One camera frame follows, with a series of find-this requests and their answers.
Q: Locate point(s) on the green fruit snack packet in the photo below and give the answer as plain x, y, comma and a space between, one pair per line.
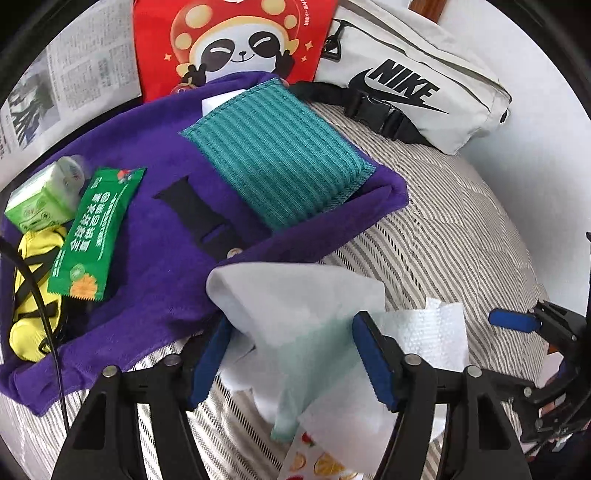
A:
82, 265

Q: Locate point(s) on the white sponge block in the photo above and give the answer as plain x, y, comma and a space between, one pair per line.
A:
209, 104

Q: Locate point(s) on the striped mattress cover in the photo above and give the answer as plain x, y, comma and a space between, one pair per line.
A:
454, 242

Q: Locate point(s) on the teal knitted cloth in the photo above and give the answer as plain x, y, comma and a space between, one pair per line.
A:
285, 162

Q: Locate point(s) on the beige Nike waist bag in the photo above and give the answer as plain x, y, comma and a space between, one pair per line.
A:
405, 78

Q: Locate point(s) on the green tissue pack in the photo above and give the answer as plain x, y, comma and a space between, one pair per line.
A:
50, 197

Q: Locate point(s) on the white glove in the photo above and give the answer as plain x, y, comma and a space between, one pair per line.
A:
293, 332

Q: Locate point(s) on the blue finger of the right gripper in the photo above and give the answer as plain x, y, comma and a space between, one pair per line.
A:
516, 321

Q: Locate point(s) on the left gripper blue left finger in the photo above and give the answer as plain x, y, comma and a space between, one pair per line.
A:
211, 353

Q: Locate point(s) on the red panda paper bag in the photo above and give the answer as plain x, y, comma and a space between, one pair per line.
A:
184, 44

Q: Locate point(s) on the folded newspaper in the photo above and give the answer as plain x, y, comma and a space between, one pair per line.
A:
88, 69

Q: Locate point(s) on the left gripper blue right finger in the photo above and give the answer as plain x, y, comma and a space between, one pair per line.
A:
381, 356

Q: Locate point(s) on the fruit print wipe packet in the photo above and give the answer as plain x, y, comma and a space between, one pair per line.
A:
305, 460

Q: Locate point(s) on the brown wooden door frame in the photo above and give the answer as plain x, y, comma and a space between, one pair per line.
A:
430, 9

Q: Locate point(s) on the purple towel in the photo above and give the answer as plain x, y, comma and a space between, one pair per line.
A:
182, 222

